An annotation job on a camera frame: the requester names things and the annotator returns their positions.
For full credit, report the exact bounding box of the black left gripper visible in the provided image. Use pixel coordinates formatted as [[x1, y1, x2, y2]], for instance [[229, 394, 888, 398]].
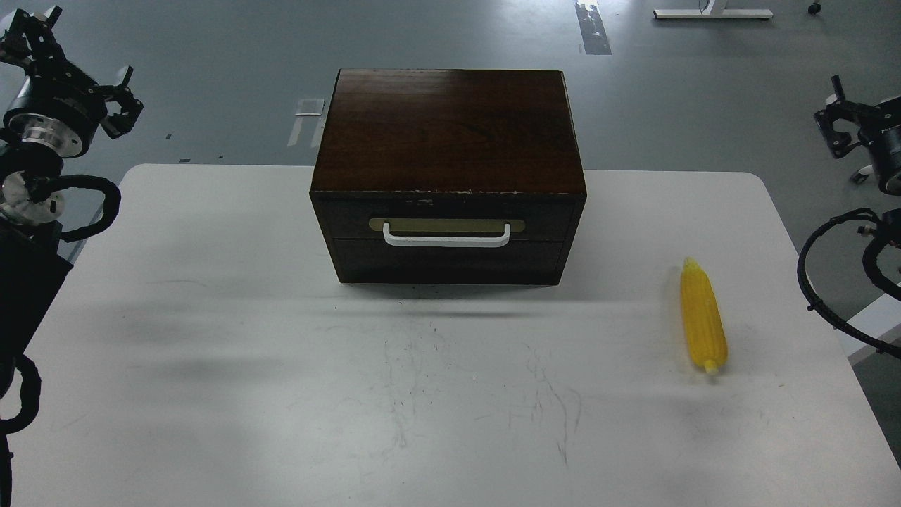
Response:
[[87, 66, 144, 140]]

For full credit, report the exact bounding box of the dark wooden drawer cabinet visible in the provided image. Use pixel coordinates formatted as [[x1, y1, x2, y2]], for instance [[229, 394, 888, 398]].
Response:
[[310, 68, 588, 286]]

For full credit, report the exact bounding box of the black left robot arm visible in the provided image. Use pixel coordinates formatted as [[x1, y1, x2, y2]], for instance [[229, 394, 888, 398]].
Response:
[[1, 6, 144, 506]]

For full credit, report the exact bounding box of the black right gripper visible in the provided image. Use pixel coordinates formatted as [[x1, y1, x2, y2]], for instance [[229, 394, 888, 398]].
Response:
[[814, 75, 881, 158]]

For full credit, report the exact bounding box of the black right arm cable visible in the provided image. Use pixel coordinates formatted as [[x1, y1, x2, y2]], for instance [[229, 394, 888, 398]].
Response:
[[797, 208, 901, 360]]

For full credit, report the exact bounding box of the yellow toy corn cob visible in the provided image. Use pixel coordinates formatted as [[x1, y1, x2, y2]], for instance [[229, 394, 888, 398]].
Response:
[[680, 257, 729, 375]]

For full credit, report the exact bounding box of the white table leg base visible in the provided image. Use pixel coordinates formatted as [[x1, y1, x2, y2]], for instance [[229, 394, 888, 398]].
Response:
[[653, 1, 774, 20]]

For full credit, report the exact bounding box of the dark wooden drawer front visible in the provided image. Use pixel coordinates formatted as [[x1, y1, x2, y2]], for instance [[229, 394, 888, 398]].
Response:
[[320, 198, 573, 242]]

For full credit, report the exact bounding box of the white drawer handle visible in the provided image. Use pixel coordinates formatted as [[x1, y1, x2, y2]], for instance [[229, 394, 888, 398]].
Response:
[[381, 223, 512, 249]]

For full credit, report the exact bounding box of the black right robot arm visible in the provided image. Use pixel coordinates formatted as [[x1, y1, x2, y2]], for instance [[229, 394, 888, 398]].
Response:
[[814, 75, 900, 196]]

